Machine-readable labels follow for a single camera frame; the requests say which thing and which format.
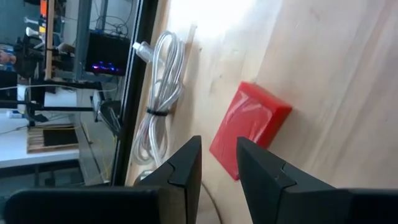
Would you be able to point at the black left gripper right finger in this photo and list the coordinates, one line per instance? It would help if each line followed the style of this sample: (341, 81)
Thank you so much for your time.
(267, 193)

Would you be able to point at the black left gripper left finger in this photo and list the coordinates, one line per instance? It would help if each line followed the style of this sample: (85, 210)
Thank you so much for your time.
(183, 186)

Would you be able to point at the red box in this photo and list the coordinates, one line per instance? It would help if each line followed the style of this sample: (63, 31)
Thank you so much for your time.
(248, 124)

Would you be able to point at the black background robot arm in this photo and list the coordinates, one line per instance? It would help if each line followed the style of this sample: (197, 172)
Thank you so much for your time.
(28, 59)

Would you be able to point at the wooden pallet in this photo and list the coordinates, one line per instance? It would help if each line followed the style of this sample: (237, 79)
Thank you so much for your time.
(34, 140)

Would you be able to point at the black electronics box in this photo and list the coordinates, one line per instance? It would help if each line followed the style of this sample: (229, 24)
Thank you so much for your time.
(105, 49)

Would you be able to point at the white background table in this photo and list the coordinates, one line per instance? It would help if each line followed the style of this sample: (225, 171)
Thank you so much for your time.
(18, 146)

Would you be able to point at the black aluminium table frame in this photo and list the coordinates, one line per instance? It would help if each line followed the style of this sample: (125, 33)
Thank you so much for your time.
(133, 93)

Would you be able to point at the grey metal post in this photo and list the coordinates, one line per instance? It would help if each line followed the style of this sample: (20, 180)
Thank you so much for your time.
(82, 37)

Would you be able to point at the wooden post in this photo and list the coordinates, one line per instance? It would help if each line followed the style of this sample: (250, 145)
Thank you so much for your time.
(49, 37)

